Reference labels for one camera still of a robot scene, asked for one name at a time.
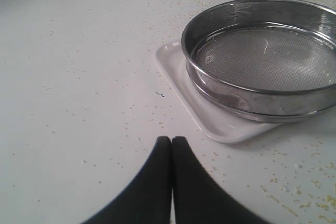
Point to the round stainless steel sieve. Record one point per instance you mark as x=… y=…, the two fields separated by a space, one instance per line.
x=264 y=60

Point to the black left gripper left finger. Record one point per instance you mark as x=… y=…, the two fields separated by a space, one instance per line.
x=147 y=199

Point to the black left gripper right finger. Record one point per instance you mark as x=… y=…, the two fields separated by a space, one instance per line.
x=197 y=198

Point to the white rectangular plastic tray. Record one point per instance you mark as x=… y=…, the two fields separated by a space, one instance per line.
x=216 y=123

